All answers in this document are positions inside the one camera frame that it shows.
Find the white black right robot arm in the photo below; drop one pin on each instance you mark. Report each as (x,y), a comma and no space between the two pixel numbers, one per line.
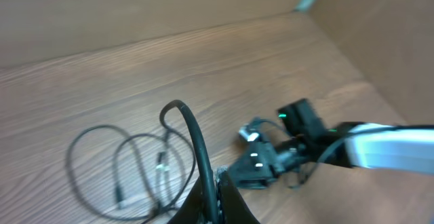
(349,144)

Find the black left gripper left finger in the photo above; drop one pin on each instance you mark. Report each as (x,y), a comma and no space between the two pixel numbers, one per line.
(192,210)

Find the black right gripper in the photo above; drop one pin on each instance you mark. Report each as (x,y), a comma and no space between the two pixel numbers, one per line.
(263,163)

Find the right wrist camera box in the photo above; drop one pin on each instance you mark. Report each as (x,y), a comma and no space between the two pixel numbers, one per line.
(300,117)

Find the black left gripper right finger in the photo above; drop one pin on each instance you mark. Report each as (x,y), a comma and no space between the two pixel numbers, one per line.
(232,208)

